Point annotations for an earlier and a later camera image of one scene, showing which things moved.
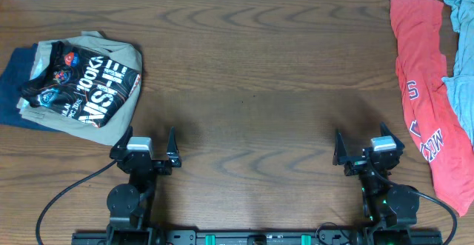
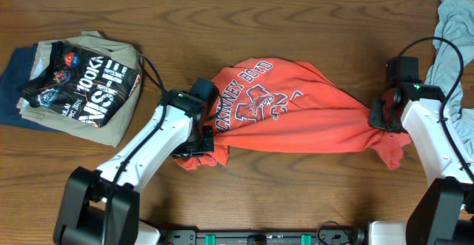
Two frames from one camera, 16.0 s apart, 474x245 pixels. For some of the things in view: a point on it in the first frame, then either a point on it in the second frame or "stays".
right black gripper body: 365,164 to 380,117
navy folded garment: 16,73 stays
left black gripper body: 147,163 to 198,146
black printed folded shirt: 87,85 stays
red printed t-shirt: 435,118 to 280,106
